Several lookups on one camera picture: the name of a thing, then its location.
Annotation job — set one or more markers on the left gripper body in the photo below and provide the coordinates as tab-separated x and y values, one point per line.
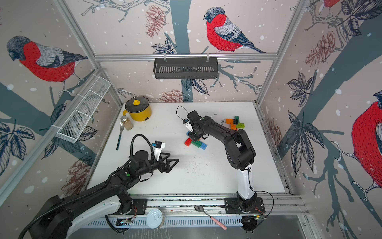
160	167

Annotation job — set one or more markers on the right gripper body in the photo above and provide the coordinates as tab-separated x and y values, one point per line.
194	135

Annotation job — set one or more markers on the red lego brick back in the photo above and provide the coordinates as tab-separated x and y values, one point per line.
188	142

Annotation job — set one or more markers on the blue lego brick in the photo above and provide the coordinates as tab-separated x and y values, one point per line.
203	146

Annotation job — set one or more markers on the lime green lego brick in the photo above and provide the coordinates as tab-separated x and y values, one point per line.
240	126

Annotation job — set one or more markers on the dark green lego brick front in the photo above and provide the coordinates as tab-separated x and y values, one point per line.
197	143

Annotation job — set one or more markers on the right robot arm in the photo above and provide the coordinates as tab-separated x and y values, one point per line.
238	148

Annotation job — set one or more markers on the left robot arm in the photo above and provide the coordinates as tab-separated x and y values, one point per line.
60	217

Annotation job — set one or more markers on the white round lid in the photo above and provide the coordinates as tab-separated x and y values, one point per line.
155	219

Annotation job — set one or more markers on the small glass jar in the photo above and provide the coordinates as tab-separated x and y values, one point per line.
126	122

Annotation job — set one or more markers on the yellow pot with lid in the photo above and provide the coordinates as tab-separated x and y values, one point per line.
138	108

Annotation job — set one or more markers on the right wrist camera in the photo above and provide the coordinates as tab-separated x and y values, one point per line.
188	125

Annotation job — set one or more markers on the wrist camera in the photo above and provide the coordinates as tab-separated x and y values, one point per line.
188	125
157	146

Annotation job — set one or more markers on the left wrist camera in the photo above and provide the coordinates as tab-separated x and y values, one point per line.
157	146

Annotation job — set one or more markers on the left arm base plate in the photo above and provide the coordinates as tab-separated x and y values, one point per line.
133	207

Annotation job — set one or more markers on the pink handled spoon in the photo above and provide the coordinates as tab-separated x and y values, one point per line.
200	208

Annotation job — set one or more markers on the teal handled spoon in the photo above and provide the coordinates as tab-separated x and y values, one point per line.
120	135

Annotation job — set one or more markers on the black wire shelf basket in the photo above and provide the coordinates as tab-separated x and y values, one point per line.
185	68

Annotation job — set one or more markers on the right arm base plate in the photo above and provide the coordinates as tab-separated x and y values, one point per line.
241	206

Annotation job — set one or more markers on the white wire wall basket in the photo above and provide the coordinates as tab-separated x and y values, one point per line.
75	124

